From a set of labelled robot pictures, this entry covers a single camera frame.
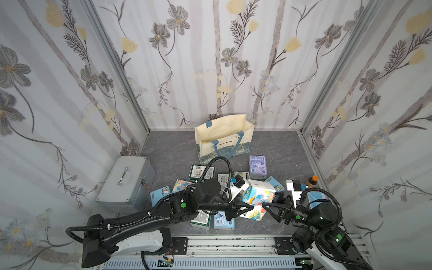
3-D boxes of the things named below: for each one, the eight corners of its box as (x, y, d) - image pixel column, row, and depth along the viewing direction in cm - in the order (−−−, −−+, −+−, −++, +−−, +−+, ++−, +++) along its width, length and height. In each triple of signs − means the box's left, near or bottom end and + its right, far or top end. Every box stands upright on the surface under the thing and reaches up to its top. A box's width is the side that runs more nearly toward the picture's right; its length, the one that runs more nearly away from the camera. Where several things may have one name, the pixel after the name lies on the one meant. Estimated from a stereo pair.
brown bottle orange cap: (304, 190, 95) (313, 181, 86) (302, 184, 97) (310, 175, 89) (311, 190, 95) (320, 181, 86) (309, 184, 97) (317, 175, 89)
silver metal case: (112, 214, 85) (91, 201, 71) (128, 173, 100) (114, 156, 87) (145, 214, 85) (131, 201, 72) (156, 173, 101) (147, 156, 87)
